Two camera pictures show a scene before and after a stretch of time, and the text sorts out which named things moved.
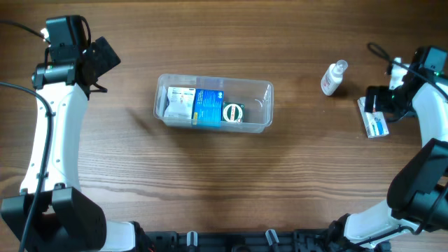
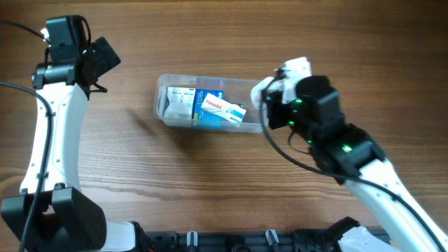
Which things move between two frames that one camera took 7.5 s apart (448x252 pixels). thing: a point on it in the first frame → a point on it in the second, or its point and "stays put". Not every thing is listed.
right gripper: [381, 92] → [277, 107]
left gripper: [103, 54] stays put
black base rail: [241, 241] stays put
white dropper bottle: [333, 77] → [257, 88]
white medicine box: [180, 103] stays put
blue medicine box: [208, 108] stays put
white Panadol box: [374, 122] → [218, 105]
